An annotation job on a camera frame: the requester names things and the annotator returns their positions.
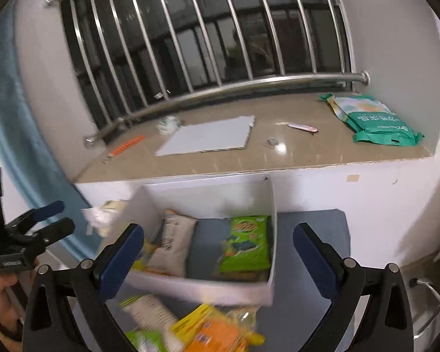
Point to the clear yellow snack packet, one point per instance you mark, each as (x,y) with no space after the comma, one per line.
(251,319)

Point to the green white plastic bag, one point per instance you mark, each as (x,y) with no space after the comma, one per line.
(374,121)

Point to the tape roll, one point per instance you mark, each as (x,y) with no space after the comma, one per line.
(167,124)

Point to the white cardboard box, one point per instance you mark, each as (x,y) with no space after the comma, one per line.
(212,198)

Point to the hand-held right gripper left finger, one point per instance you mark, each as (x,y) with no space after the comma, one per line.
(121,260)

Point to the blue-grey tablecloth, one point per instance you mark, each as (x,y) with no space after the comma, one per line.
(300,315)

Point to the beige tape patch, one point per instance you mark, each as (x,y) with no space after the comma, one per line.
(353,178)

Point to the small green snack packet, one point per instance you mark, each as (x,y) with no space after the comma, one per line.
(145,343)

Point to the large green snack packet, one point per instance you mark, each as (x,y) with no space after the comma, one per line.
(245,245)

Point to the yellow tissue pack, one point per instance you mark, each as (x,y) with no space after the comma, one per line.
(102,220)

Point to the person's left hand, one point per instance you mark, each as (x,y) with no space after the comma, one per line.
(3,300)

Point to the white pillow snack packet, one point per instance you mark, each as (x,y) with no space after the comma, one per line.
(172,242)

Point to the orange hand tool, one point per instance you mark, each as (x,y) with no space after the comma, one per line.
(126,145)

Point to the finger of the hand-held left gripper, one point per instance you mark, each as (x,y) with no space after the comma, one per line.
(49,209)
(55,229)

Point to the blue curtain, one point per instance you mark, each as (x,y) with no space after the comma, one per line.
(14,135)

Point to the pink white utility knife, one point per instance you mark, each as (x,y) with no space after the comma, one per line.
(302,127)

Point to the orange yellow snack packet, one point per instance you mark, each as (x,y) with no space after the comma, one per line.
(209,337)

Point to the white flat board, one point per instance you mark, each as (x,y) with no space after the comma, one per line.
(205,135)

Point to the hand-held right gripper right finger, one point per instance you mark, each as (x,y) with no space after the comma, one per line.
(313,260)

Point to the white chair with chrome legs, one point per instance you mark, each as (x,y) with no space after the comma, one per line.
(425,284)

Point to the steel window grille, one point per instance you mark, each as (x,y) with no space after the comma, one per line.
(242,84)

